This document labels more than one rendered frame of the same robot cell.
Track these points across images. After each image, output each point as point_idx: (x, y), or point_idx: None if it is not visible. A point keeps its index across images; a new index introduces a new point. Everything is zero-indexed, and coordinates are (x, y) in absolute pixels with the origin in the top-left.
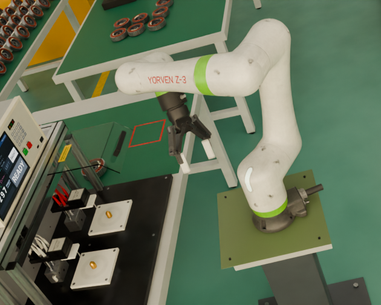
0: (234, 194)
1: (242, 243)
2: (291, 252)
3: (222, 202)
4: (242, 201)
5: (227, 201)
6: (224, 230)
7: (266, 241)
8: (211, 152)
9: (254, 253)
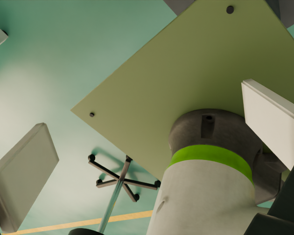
0: (250, 31)
1: (129, 119)
2: (159, 179)
3: (206, 12)
4: (229, 66)
5: (214, 25)
6: (133, 73)
7: (155, 148)
8: (255, 133)
9: (125, 141)
